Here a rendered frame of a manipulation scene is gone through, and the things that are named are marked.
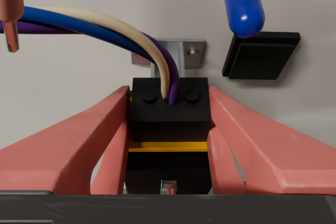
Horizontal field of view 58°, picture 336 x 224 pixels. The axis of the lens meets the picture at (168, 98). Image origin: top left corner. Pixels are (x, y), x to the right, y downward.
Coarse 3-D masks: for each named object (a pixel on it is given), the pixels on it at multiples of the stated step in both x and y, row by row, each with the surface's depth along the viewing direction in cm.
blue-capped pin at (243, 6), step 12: (228, 0) 7; (240, 0) 6; (252, 0) 6; (228, 12) 7; (240, 12) 6; (252, 12) 6; (228, 24) 7; (240, 24) 6; (252, 24) 6; (240, 36) 7
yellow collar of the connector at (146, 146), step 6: (132, 138) 13; (132, 144) 13; (138, 144) 13; (144, 144) 13; (150, 144) 13; (156, 144) 13; (162, 144) 13; (168, 144) 13; (174, 144) 13; (180, 144) 13; (186, 144) 13; (192, 144) 13; (198, 144) 13; (204, 144) 13; (132, 150) 13; (138, 150) 13; (144, 150) 13; (150, 150) 13; (156, 150) 13; (162, 150) 13; (168, 150) 13; (174, 150) 13; (180, 150) 13; (186, 150) 13; (192, 150) 13; (198, 150) 13; (204, 150) 13
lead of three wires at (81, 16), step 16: (32, 16) 7; (48, 16) 7; (64, 16) 7; (80, 16) 7; (96, 16) 7; (0, 32) 6; (32, 32) 7; (48, 32) 7; (64, 32) 7; (80, 32) 7; (96, 32) 7; (112, 32) 8; (128, 32) 8; (128, 48) 8; (144, 48) 8; (160, 48) 9; (160, 64) 9; (176, 80) 10; (176, 96) 11
